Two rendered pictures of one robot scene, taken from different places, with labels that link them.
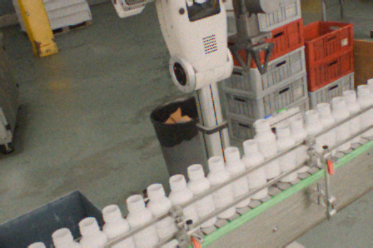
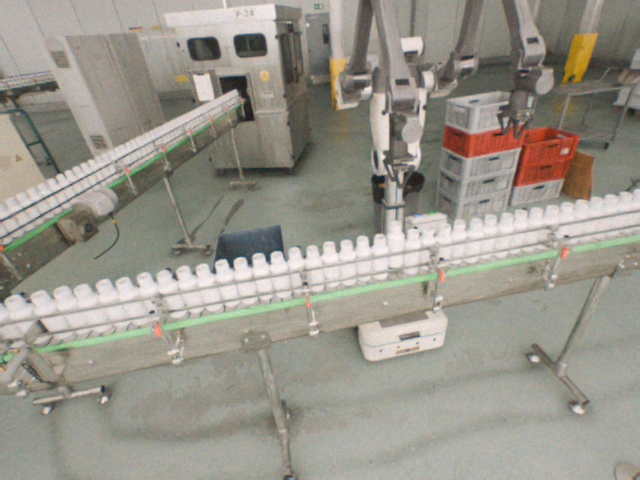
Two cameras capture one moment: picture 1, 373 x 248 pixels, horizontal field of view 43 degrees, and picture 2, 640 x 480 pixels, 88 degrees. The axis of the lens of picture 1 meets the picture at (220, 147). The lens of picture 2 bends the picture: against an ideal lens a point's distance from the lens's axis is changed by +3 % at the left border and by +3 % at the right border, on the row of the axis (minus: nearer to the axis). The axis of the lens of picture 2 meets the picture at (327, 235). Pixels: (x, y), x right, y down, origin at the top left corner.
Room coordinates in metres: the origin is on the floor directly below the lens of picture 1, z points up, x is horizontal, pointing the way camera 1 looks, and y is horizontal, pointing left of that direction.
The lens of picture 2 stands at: (0.22, -0.29, 1.77)
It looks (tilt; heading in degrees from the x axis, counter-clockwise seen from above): 32 degrees down; 24
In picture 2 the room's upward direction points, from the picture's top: 5 degrees counter-clockwise
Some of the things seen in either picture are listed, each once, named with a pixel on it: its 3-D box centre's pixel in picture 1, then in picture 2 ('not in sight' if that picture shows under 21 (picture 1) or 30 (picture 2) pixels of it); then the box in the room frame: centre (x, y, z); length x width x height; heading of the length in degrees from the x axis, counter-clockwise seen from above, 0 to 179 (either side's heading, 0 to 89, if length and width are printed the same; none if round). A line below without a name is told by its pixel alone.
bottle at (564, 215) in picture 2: not in sight; (560, 224); (1.50, -0.67, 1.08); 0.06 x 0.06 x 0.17
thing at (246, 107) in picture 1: (266, 93); (474, 179); (3.67, -0.45, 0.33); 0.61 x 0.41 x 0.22; 129
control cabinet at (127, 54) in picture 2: not in sight; (131, 91); (5.20, 5.80, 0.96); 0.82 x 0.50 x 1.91; 14
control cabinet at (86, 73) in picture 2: not in sight; (98, 100); (4.33, 5.58, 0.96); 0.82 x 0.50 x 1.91; 14
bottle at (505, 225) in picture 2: (364, 111); (502, 235); (1.37, -0.47, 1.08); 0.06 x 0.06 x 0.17
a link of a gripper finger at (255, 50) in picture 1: (256, 55); (399, 172); (1.15, -0.13, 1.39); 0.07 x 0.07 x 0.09; 32
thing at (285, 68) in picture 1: (262, 67); (478, 158); (3.67, -0.45, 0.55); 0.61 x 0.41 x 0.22; 129
